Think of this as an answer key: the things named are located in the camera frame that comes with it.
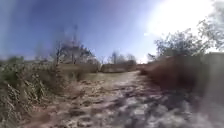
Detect dry grass and brush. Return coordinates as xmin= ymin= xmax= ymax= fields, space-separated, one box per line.
xmin=0 ymin=56 xmax=101 ymax=128

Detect pale stony dirt path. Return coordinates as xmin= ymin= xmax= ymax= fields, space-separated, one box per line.
xmin=19 ymin=69 xmax=224 ymax=128

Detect distant row of trees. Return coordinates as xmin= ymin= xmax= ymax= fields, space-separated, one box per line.
xmin=99 ymin=50 xmax=138 ymax=74

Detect dark broad tree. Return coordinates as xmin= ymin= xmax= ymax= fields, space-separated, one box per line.
xmin=53 ymin=26 xmax=99 ymax=66

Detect dry brown bushes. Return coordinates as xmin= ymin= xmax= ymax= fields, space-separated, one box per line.
xmin=139 ymin=53 xmax=224 ymax=101

